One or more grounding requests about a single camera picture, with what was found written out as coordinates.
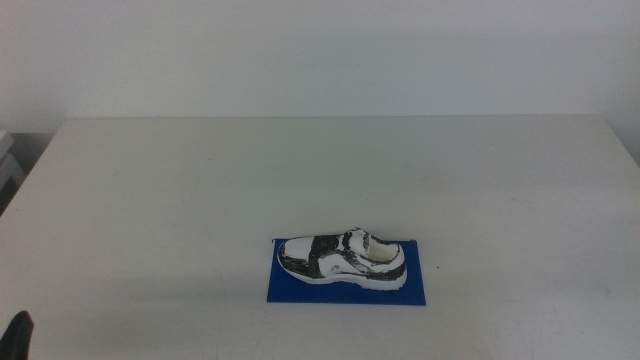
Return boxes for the black and white shoe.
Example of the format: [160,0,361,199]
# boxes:
[276,227,408,292]

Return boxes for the blue rectangular mat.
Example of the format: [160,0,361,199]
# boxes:
[266,238,427,307]

